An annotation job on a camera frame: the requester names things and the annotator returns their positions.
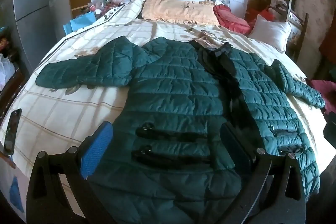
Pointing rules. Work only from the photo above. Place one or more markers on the black phone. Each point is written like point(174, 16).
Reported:
point(11, 132)

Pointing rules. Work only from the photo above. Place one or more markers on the bed with floral checked sheet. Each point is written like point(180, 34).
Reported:
point(78, 108)

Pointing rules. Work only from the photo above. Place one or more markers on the red clothing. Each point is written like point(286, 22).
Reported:
point(258, 10)

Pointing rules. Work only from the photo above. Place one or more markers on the white plastic bag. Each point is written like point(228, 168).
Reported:
point(5, 71)

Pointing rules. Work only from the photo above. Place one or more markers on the white pillow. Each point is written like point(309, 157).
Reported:
point(270, 32)

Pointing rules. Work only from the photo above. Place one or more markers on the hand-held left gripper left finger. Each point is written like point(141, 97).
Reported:
point(97, 146)

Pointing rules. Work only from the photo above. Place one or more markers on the clutter of bottles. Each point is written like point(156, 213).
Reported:
point(99, 5)

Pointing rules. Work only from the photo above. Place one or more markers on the peach ruffled pillow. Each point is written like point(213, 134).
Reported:
point(178, 10)

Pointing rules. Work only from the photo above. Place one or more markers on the red ruffled pillow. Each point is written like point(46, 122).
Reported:
point(231, 20)

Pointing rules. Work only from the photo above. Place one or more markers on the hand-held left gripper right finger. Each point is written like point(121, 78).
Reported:
point(236, 146)

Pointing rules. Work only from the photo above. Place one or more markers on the wooden chair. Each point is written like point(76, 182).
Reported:
point(300, 32)

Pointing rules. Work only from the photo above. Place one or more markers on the green quilted jacket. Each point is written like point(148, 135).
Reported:
point(173, 87)

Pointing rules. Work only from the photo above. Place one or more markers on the dark red cloth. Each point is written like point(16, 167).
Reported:
point(321, 92)

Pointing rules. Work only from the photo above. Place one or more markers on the grey refrigerator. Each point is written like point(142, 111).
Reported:
point(34, 3)

